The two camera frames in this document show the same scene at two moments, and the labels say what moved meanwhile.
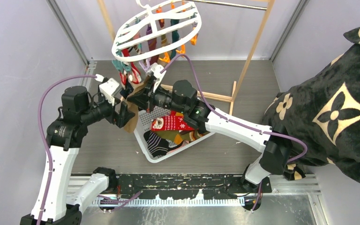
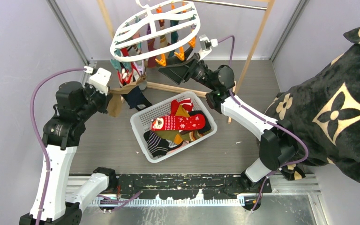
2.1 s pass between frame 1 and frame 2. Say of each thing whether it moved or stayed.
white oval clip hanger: stayed
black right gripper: moved
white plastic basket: stayed
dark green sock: stayed
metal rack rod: stayed
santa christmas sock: stayed
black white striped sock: stayed
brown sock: moved
